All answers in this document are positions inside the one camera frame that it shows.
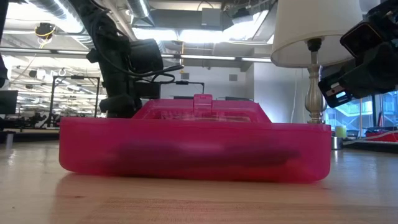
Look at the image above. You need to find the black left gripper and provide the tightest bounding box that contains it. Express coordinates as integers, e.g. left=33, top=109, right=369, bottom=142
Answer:
left=98, top=92, right=143, bottom=119

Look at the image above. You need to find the white taut cable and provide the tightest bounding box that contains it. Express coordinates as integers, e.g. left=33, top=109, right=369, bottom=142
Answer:
left=341, top=130, right=398, bottom=146

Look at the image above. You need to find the black metal rack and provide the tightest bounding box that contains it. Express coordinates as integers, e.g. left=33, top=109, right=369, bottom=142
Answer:
left=48, top=74, right=103, bottom=128

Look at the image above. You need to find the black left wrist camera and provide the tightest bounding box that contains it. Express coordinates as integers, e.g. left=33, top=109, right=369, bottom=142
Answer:
left=134, top=80, right=162, bottom=100

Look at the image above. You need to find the silver metal cup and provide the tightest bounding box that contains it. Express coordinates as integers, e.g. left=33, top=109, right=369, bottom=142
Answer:
left=330, top=136, right=344, bottom=151

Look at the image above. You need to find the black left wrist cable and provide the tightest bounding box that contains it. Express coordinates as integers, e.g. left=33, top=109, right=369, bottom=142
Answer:
left=124, top=63, right=206, bottom=95

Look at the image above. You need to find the ceiling light strip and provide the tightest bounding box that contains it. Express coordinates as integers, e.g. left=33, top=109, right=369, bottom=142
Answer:
left=179, top=54, right=273, bottom=63

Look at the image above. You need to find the black monitor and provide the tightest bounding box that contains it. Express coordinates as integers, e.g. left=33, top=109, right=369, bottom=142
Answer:
left=0, top=90, right=19, bottom=115

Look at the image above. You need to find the red storage box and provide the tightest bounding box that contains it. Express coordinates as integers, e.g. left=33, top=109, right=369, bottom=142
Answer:
left=364, top=129, right=398, bottom=143

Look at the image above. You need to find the pink translucent supply box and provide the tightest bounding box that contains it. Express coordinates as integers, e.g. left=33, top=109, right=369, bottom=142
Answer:
left=58, top=93, right=333, bottom=184

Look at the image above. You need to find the light green cup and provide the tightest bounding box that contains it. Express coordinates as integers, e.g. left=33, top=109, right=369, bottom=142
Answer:
left=335, top=124, right=348, bottom=139

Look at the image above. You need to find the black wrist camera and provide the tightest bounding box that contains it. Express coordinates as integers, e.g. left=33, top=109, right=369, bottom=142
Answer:
left=317, top=73, right=354, bottom=109
left=134, top=80, right=162, bottom=100

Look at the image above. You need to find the grey ceiling box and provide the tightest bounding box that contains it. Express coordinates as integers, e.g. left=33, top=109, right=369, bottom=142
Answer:
left=200, top=7, right=223, bottom=27

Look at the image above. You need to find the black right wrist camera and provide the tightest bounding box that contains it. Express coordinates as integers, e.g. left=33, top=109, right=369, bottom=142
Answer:
left=317, top=73, right=354, bottom=109

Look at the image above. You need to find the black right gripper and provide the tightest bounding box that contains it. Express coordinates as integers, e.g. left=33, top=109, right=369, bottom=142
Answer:
left=338, top=42, right=398, bottom=98

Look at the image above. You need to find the white-shade silver table lamp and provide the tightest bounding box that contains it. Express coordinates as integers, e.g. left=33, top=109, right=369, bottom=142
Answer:
left=269, top=0, right=364, bottom=125

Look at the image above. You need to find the silver air duct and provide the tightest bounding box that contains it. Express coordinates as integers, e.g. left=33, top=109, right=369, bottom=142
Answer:
left=125, top=0, right=156, bottom=28
left=18, top=0, right=94, bottom=52

